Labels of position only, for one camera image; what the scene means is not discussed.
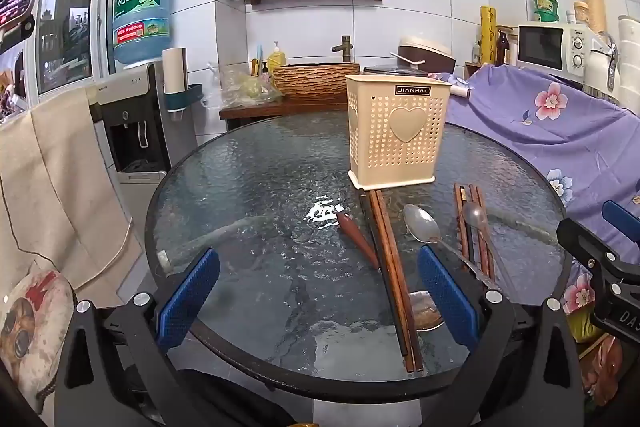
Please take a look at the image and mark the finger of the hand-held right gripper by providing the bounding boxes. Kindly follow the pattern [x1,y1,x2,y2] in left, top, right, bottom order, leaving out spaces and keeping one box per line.
[556,218,640,282]
[601,200,640,235]

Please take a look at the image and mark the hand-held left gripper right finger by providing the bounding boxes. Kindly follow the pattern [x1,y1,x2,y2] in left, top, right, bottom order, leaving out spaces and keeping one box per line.
[417,244,587,427]

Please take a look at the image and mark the bronze faucet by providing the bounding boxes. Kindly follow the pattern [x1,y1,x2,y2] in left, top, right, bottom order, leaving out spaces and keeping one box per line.
[331,36,354,65]

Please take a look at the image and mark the black chopstick with gold pattern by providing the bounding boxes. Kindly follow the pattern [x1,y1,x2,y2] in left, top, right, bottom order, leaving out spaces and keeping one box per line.
[358,190,409,356]

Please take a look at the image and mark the shiny metal spoon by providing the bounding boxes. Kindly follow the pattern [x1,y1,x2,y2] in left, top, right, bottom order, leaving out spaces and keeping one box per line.
[403,204,503,295]

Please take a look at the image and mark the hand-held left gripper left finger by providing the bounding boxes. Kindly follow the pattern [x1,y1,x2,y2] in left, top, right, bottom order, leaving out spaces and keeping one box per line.
[54,248,221,427]

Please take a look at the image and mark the white kettle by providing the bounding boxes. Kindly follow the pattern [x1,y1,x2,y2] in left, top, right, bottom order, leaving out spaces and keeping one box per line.
[582,32,623,102]

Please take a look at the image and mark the yellow soap dispenser bottle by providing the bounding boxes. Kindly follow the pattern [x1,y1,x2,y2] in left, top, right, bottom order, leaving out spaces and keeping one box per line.
[267,41,287,75]

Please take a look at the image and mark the printed cushion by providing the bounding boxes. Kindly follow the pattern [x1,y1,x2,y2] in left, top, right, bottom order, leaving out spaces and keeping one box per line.
[0,269,77,414]

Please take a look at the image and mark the glass sliding door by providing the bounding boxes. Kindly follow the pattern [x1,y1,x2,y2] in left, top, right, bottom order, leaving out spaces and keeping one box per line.
[34,0,123,96]

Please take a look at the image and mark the white microwave oven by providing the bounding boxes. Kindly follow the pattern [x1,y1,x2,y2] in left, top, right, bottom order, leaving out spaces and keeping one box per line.
[516,22,598,84]

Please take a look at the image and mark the tall white container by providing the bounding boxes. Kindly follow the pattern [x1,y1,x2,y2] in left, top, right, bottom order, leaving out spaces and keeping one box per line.
[617,16,640,108]

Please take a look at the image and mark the white water dispenser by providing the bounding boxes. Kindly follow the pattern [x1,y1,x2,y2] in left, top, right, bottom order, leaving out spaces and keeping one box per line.
[89,62,200,253]

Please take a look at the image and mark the clear plastic bag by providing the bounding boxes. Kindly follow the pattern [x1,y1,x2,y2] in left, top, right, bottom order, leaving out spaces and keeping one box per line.
[207,64,283,110]

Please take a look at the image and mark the purple floral cloth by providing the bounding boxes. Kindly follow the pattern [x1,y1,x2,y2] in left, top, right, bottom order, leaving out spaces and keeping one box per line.
[429,64,640,323]

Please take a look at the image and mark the blue water jug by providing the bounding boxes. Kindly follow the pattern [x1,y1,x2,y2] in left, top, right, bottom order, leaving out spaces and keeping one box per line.
[112,0,174,68]

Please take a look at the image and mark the woven brown basin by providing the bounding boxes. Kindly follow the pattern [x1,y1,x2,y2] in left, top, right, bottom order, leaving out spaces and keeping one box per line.
[271,63,361,98]

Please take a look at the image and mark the beige perforated utensil holder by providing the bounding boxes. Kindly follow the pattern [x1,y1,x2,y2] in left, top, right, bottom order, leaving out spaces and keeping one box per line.
[345,74,453,188]

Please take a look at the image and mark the yellow patterned roll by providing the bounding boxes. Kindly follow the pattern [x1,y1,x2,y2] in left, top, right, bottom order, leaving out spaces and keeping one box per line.
[480,5,499,66]

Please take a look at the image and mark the beige cloth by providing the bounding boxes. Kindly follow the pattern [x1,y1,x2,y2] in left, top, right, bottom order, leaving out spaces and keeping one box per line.
[0,87,146,303]

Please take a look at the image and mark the yellow green cup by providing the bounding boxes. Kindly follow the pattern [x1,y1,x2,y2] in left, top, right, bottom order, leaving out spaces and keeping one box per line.
[240,74,264,100]

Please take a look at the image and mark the wooden washstand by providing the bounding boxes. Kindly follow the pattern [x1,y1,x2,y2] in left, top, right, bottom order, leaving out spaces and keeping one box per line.
[219,96,351,132]

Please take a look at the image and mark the wooden-handled metal spoon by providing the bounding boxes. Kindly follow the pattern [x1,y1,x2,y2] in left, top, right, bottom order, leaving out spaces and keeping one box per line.
[335,212,445,332]

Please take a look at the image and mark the white pan with glass lid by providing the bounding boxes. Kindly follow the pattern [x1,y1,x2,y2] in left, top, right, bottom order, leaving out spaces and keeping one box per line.
[363,63,472,101]

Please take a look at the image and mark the small grey spoon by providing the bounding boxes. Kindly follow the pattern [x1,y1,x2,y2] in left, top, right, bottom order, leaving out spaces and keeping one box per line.
[462,201,496,283]

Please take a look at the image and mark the white brown rice cooker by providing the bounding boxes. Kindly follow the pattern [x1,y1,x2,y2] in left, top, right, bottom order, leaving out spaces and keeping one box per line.
[397,36,457,75]

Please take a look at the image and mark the brown glass bottle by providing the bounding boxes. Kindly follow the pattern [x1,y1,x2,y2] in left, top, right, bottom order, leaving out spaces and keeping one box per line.
[495,29,511,66]

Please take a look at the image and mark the black phone mount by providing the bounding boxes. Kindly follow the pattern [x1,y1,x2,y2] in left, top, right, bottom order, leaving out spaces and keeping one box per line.
[0,14,37,56]

